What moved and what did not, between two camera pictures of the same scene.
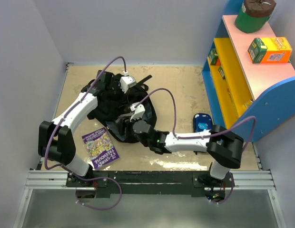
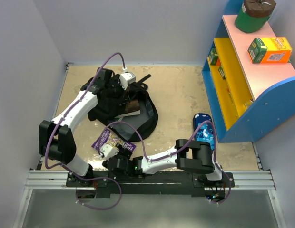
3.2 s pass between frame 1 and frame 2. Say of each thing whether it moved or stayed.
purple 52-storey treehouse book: moved
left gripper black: stayed
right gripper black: moved
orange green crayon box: stayed
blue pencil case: stayed
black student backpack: stayed
